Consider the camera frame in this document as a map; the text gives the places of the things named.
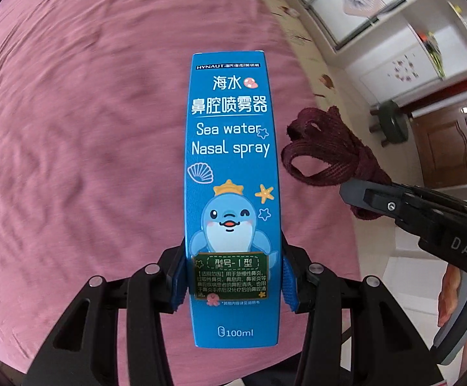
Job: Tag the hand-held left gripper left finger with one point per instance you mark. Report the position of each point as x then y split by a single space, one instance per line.
177 275

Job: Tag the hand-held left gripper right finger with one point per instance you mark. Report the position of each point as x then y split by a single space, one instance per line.
289 283

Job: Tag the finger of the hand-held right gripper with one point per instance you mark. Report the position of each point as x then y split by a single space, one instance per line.
372 201

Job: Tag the gold cosmetics box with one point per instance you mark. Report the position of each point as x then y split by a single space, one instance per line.
231 199

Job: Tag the person's right hand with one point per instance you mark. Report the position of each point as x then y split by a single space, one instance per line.
448 297

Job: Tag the dark green stool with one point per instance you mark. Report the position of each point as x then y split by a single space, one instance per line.
390 122

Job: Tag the brown wooden door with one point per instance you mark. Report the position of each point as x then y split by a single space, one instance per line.
442 148

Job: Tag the white cabinet with stickers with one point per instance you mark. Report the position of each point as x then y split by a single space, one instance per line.
418 58

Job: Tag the pink blanket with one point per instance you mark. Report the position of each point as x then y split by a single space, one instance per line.
88 128

